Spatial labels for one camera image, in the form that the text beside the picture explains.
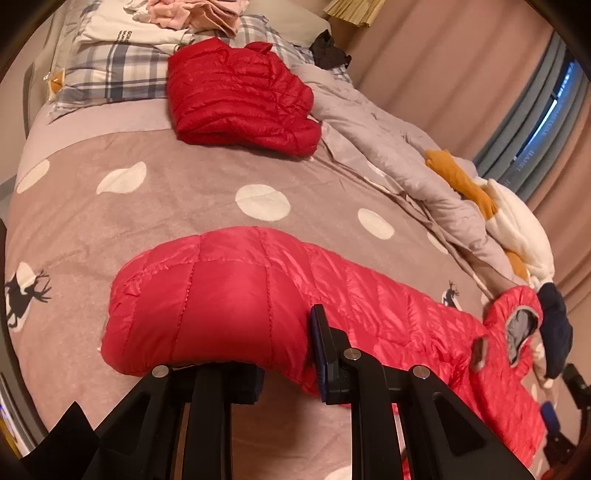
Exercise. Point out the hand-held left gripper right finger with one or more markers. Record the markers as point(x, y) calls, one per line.
point(318, 351)

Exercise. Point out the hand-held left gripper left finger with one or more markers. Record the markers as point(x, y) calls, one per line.
point(246, 384)

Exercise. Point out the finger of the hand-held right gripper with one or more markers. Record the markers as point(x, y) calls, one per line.
point(548, 414)
point(572, 382)

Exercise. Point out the pink-red down jacket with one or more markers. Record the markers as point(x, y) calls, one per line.
point(221, 300)

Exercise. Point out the pink folded clothes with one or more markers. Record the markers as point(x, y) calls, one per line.
point(198, 14)

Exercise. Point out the white folded clothes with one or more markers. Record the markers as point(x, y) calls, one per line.
point(115, 27)

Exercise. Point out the navy cloth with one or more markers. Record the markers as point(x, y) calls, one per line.
point(556, 332)

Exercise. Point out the white and orange fleece garment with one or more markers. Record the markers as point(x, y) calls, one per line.
point(512, 217)

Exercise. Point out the polka dot deer bedspread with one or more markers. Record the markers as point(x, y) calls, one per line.
point(184, 194)

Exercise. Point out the grey quilt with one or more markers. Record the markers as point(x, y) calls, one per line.
point(397, 152)

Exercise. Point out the blue-grey curtain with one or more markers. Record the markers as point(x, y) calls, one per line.
point(531, 124)

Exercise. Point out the dark red folded down jacket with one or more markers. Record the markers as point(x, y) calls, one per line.
point(240, 97)

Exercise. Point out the pink curtain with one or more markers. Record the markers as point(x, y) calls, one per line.
point(438, 78)

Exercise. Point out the black cloth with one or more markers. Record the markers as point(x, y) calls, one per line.
point(328, 50)

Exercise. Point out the plaid pillow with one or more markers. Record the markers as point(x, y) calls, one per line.
point(120, 74)

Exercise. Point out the yellow pleated fabric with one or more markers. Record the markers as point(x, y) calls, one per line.
point(353, 9)

